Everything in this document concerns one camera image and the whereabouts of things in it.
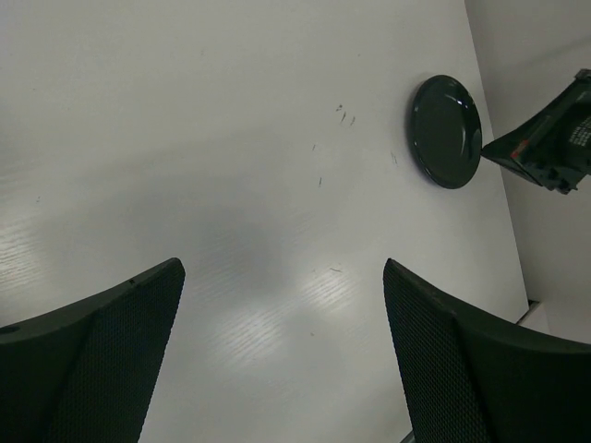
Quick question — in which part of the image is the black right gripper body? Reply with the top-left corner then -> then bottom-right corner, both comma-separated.
481,69 -> 590,195

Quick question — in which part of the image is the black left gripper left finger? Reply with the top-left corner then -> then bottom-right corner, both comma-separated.
1,258 -> 186,442

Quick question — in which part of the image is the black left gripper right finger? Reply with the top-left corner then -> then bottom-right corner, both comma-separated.
383,259 -> 590,442

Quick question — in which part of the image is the dark green round plate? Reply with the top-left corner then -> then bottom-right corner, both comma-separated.
406,75 -> 483,189

